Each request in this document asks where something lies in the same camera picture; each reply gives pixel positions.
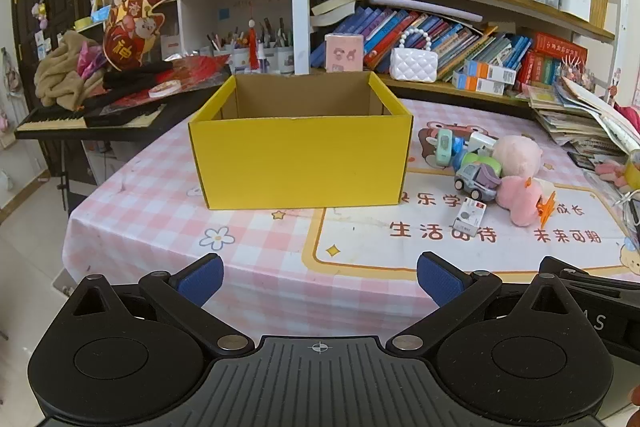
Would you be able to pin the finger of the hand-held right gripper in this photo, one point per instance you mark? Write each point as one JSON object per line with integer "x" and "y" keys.
{"x": 575, "y": 271}

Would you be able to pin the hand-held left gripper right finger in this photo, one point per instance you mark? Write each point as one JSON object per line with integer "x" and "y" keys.
{"x": 440, "y": 279}

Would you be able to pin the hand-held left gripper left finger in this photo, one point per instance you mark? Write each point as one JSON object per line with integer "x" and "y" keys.
{"x": 202, "y": 279}

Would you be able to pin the green toy bottle blue cap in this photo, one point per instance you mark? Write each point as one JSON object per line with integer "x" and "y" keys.
{"x": 477, "y": 158}

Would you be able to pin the pink plush toy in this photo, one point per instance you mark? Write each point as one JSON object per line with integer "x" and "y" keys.
{"x": 517, "y": 152}

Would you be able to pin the mint green toy phone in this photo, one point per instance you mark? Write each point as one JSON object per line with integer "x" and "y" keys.
{"x": 442, "y": 147}

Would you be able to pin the yellow cardboard box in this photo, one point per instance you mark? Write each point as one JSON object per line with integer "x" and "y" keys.
{"x": 300, "y": 162}

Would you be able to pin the small white carton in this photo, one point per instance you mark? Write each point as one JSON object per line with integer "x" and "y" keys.
{"x": 470, "y": 214}

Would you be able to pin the grey toy truck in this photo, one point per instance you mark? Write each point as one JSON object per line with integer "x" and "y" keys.
{"x": 475, "y": 184}

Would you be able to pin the blue crumpled packet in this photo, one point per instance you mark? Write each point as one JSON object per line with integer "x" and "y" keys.
{"x": 458, "y": 146}

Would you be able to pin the white charger plug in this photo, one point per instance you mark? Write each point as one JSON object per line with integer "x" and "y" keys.
{"x": 481, "y": 142}

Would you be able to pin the stack of paper booklets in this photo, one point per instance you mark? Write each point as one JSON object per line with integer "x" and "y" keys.
{"x": 575, "y": 122}

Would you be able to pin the black keyboard stand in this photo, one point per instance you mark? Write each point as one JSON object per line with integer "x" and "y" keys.
{"x": 63, "y": 177}

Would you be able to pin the pile of red paper decorations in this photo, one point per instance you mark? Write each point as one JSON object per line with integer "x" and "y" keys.
{"x": 200, "y": 72}

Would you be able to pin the black cloth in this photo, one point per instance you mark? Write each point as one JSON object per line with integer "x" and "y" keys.
{"x": 135, "y": 77}

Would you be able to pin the white quilted purse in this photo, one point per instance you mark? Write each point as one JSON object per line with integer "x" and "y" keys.
{"x": 412, "y": 66}

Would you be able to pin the black electronic keyboard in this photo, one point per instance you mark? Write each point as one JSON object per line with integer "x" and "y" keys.
{"x": 50, "y": 122}

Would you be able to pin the set of red books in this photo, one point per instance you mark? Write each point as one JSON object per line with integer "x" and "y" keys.
{"x": 555, "y": 52}

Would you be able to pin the row of pen cups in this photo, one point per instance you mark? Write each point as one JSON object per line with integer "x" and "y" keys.
{"x": 275, "y": 57}

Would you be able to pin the red tassel ornament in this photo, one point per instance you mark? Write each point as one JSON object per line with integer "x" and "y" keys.
{"x": 253, "y": 47}

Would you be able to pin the pink cup with stickers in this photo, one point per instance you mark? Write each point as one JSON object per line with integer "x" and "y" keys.
{"x": 344, "y": 54}

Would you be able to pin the red gold festive decoration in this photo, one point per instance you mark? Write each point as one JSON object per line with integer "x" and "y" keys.
{"x": 125, "y": 42}

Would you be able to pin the row of leaning blue books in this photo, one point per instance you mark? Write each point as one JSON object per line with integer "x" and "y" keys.
{"x": 400, "y": 32}

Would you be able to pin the beige cloth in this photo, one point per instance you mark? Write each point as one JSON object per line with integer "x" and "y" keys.
{"x": 60, "y": 72}

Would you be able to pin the white cabinet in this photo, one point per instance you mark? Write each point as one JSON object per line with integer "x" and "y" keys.
{"x": 200, "y": 17}

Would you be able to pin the white rolled paper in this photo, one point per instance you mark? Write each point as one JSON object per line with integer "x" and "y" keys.
{"x": 425, "y": 7}

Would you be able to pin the cream paperback books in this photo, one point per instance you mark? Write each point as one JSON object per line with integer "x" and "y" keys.
{"x": 335, "y": 9}

